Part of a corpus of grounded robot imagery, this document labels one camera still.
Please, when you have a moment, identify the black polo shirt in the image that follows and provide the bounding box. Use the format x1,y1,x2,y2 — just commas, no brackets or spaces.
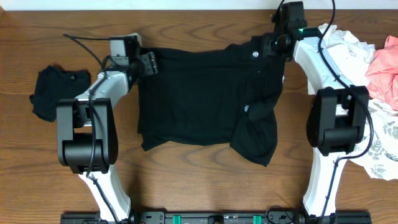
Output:
137,34,285,166

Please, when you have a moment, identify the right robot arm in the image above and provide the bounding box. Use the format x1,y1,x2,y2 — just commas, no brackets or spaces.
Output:
263,1,373,223

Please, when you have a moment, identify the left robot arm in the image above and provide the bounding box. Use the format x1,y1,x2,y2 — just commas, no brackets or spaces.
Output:
56,33,158,223

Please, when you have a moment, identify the white crumpled garment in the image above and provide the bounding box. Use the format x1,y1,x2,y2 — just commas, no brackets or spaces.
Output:
323,25,376,86

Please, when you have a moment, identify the folded black garment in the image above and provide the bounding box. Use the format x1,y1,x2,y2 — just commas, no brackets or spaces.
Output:
29,65,91,123

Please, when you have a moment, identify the coral pink garment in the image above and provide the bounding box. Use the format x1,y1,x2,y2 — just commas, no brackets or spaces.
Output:
365,35,397,110

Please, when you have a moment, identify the white fern print garment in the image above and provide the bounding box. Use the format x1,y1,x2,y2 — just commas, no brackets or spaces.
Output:
352,99,397,180

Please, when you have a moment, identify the black mounting rail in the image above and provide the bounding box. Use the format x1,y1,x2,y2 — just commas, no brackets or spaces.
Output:
60,205,373,224

